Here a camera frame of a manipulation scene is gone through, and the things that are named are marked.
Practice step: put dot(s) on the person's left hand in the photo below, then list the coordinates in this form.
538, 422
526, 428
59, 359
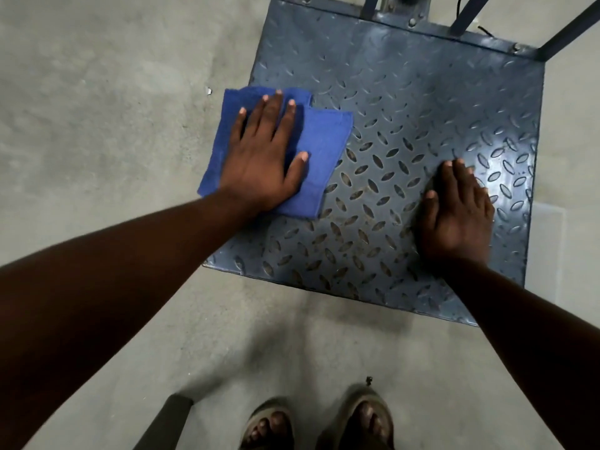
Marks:
255, 168

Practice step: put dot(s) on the person's right hand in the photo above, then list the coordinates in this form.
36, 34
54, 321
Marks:
457, 224

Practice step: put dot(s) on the person's left middle finger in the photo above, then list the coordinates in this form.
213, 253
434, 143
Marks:
274, 114

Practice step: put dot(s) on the person's right middle finger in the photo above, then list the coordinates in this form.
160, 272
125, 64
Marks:
460, 180

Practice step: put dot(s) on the person's right thumb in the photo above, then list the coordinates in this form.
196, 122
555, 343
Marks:
429, 208

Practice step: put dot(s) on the person's left little finger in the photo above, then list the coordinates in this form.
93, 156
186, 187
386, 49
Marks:
239, 126

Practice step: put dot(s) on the person's right little finger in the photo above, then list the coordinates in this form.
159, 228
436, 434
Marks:
486, 206

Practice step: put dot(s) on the person's left thumb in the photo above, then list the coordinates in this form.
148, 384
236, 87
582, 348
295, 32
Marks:
297, 171

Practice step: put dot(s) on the blue cleaning cloth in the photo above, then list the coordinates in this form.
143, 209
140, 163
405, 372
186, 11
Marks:
323, 145

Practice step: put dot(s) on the person's left forearm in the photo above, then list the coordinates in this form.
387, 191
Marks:
108, 295

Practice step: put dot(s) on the person's right forearm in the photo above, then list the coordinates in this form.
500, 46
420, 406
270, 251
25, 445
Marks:
529, 342

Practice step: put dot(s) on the blue checker plate metal trolley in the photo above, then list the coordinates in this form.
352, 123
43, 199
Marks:
403, 112

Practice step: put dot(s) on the brown right sandal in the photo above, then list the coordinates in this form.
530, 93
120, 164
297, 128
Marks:
351, 402

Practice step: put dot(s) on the brown sandal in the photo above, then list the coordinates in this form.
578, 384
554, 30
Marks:
255, 412
351, 402

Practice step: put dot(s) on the person's right foot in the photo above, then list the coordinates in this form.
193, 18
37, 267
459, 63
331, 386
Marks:
370, 424

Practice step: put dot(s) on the person's foot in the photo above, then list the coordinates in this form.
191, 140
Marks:
272, 431
370, 424

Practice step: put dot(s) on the brown left sandal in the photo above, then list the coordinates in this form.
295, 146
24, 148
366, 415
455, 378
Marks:
255, 412

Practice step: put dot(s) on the person's left foot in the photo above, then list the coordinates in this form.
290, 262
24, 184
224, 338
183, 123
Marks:
272, 431

